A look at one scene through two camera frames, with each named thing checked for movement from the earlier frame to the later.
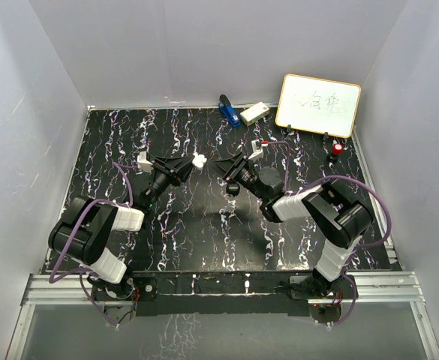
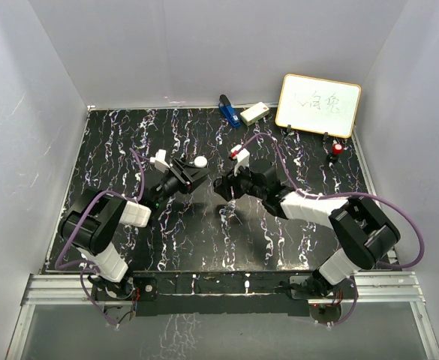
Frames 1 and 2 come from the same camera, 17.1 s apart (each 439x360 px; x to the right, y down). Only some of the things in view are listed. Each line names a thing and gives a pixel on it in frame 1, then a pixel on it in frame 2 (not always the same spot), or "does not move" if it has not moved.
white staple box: (254, 113) does not move
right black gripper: (230, 169) to (230, 182)
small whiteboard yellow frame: (318, 105) does not move
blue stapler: (226, 106) does not move
